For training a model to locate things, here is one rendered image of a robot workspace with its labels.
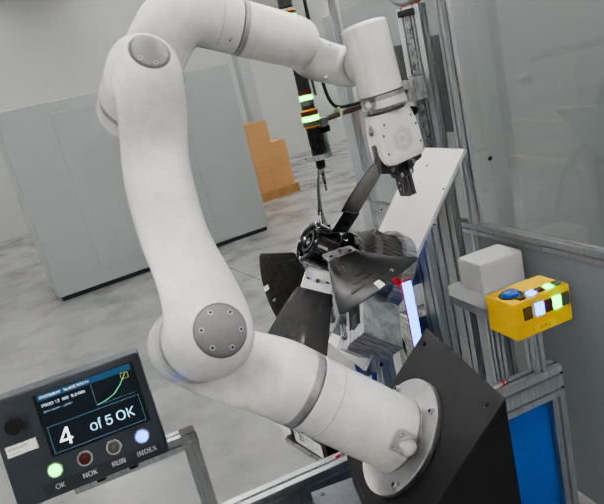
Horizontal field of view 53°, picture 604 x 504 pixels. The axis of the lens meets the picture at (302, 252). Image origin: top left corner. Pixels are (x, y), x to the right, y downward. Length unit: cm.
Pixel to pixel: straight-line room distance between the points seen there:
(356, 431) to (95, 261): 623
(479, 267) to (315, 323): 63
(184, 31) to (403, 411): 67
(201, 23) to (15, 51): 1271
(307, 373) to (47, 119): 618
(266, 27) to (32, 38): 1278
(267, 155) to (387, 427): 892
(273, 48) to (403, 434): 65
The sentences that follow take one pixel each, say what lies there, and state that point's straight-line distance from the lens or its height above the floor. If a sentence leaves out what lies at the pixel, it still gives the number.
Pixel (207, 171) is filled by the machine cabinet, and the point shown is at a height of 91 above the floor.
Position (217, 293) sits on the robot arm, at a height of 141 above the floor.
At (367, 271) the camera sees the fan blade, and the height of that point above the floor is 117.
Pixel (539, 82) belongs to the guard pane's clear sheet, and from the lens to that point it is 195.
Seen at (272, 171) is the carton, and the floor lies 42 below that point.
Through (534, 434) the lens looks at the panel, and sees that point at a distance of 166.
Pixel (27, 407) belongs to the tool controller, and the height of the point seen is 123.
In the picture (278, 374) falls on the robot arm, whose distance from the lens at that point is 87.
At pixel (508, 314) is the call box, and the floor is 105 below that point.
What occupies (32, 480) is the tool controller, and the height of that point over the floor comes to 111.
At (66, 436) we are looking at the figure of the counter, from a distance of 116.
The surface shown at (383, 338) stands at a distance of 160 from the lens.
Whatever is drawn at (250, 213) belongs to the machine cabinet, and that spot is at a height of 27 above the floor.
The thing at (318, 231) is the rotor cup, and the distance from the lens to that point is 165.
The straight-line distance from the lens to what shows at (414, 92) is 206.
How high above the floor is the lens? 164
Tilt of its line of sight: 15 degrees down
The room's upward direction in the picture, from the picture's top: 13 degrees counter-clockwise
